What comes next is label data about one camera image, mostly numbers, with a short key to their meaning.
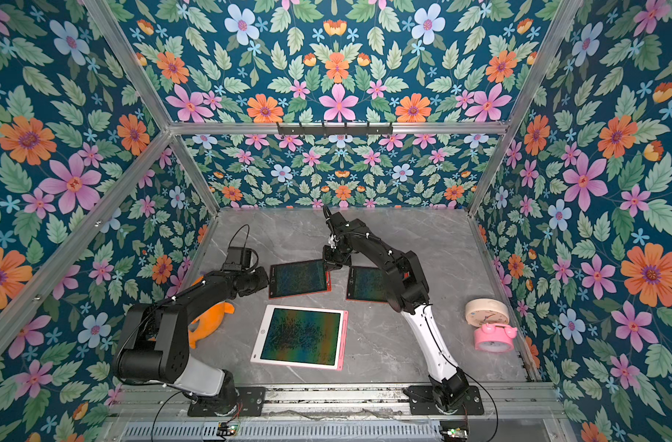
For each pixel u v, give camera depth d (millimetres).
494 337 765
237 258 747
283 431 703
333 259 894
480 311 817
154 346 443
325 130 927
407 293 620
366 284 959
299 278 987
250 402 738
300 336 847
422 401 734
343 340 841
